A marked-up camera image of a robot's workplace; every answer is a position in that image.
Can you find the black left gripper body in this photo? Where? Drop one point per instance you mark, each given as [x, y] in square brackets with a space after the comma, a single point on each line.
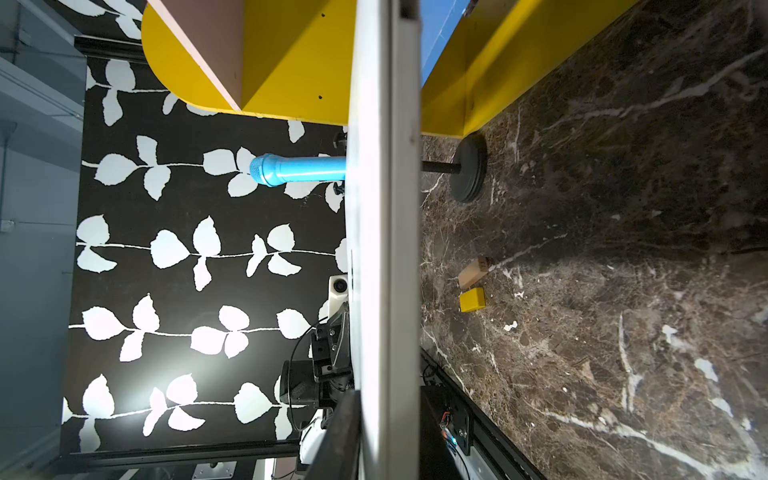
[331, 347]

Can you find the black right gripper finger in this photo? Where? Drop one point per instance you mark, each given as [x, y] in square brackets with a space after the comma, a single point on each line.
[339, 453]

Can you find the yellow wooden block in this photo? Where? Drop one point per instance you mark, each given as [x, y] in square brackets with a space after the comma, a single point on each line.
[472, 300]

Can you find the natural wooden block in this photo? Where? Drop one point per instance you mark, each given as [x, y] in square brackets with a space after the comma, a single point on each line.
[473, 272]

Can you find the black microphone stand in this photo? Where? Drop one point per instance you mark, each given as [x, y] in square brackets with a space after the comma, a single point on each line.
[467, 170]

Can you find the yellow blue toy shelf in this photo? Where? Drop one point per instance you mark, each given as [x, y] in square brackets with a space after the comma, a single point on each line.
[456, 64]

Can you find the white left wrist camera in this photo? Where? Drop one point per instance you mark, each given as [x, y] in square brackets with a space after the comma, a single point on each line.
[338, 288]

